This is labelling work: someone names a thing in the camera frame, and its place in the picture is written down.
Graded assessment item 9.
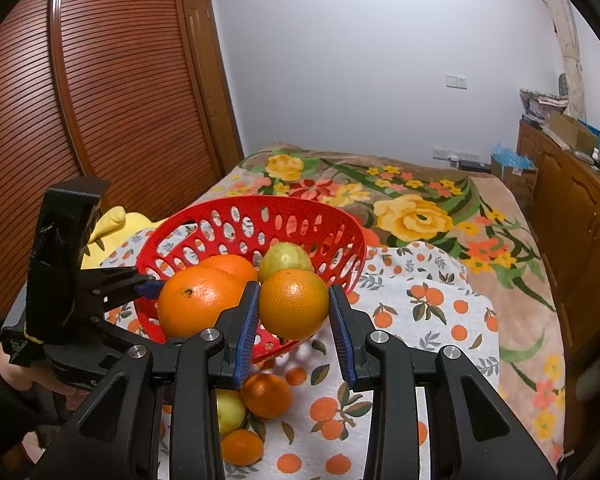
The large orange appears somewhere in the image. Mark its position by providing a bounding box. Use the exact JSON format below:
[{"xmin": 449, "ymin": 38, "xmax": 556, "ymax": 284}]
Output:
[{"xmin": 157, "ymin": 266, "xmax": 246, "ymax": 338}]

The large yellow-green pomelo front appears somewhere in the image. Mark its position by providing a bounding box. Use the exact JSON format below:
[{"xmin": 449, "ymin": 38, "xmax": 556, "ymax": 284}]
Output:
[{"xmin": 215, "ymin": 389, "xmax": 247, "ymax": 437}]

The person's left hand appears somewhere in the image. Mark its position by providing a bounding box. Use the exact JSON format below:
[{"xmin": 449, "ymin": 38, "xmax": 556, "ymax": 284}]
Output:
[{"xmin": 0, "ymin": 344, "xmax": 90, "ymax": 411}]

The yellow plush toy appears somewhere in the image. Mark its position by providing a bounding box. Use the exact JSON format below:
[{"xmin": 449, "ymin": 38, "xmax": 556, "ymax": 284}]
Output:
[{"xmin": 81, "ymin": 206, "xmax": 162, "ymax": 269}]

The red perforated plastic basket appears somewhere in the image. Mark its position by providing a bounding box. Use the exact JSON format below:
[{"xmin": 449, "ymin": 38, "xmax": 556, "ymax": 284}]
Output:
[{"xmin": 133, "ymin": 195, "xmax": 368, "ymax": 365}]

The small tangerine under orange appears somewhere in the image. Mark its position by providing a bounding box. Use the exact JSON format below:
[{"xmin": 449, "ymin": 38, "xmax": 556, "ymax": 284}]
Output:
[{"xmin": 221, "ymin": 429, "xmax": 264, "ymax": 466}]

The yellow-green pomelo behind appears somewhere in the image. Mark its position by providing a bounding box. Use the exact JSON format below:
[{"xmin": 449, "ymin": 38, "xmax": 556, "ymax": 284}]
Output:
[{"xmin": 258, "ymin": 242, "xmax": 314, "ymax": 283}]

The orange-print white cloth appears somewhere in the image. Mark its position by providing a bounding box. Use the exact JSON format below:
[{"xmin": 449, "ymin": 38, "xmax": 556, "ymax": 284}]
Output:
[{"xmin": 97, "ymin": 224, "xmax": 502, "ymax": 480}]

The floral bed blanket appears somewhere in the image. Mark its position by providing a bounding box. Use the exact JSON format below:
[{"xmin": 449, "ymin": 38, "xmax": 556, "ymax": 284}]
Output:
[{"xmin": 199, "ymin": 142, "xmax": 567, "ymax": 461}]

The wooden louvered wardrobe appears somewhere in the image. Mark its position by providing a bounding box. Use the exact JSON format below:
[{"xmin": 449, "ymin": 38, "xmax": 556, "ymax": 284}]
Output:
[{"xmin": 0, "ymin": 0, "xmax": 244, "ymax": 318}]

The wooden sideboard cabinet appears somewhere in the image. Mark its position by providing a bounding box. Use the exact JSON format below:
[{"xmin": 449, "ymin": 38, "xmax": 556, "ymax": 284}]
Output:
[{"xmin": 517, "ymin": 120, "xmax": 600, "ymax": 451}]

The cardboard box with blue bag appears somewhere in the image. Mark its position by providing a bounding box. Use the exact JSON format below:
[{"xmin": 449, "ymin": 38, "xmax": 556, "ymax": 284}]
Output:
[{"xmin": 491, "ymin": 143, "xmax": 539, "ymax": 209}]

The cardboard box on cabinet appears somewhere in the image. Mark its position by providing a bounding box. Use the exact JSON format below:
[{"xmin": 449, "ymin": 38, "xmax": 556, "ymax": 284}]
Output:
[{"xmin": 548, "ymin": 112, "xmax": 598, "ymax": 155}]

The stack of papers on cabinet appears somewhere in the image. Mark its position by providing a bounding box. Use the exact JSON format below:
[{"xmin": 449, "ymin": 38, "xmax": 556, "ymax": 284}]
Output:
[{"xmin": 519, "ymin": 89, "xmax": 569, "ymax": 122}]

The beige curtain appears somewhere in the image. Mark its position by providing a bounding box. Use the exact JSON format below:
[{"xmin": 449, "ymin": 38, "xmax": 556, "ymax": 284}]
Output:
[{"xmin": 543, "ymin": 0, "xmax": 586, "ymax": 120}]

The wall power outlet strip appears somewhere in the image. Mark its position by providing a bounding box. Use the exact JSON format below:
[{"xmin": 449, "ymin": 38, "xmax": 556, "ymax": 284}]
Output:
[{"xmin": 432, "ymin": 148, "xmax": 481, "ymax": 162}]

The white wall switch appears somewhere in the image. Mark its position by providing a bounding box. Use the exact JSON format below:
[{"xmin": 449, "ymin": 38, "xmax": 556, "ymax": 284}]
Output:
[{"xmin": 445, "ymin": 75, "xmax": 468, "ymax": 90}]

